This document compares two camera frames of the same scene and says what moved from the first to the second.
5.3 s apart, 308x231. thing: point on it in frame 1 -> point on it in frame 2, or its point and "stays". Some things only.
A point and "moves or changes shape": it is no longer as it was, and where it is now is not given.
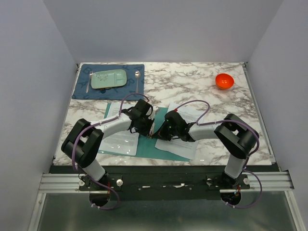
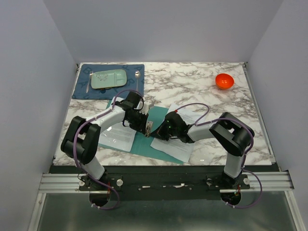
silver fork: [91, 73] stays
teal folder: [147, 147] -> [110, 104]
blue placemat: [134, 82] stays
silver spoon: [137, 75] stays
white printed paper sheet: [124, 143] moves or changes shape
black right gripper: [161, 134] stays
